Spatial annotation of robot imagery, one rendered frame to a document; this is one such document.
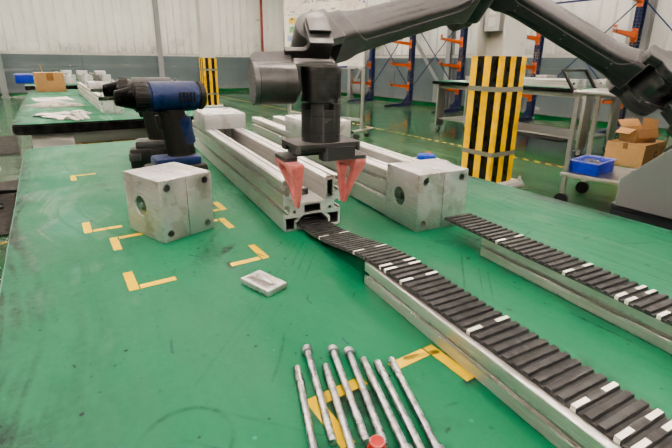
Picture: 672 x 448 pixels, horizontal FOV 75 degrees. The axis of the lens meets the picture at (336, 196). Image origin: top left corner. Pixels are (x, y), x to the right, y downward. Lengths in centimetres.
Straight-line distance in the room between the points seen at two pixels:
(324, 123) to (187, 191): 23
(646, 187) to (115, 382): 89
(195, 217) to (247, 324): 28
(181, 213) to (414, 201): 36
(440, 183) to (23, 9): 1510
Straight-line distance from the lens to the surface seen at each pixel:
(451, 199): 74
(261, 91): 59
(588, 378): 41
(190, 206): 71
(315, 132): 62
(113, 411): 41
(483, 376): 42
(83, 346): 50
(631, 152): 567
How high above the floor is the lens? 104
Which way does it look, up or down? 17 degrees down
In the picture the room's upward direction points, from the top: 1 degrees clockwise
